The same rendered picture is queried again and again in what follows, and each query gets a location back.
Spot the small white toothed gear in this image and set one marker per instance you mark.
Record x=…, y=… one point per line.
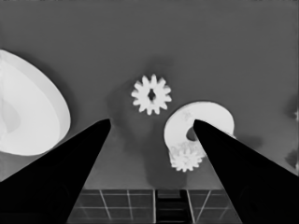
x=296, y=114
x=180, y=158
x=143, y=97

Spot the large thick white disc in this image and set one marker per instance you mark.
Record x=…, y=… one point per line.
x=34, y=102

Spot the white round carrier with pins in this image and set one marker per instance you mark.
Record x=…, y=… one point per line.
x=211, y=112

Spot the dark robot body pale edges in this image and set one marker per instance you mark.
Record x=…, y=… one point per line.
x=171, y=214

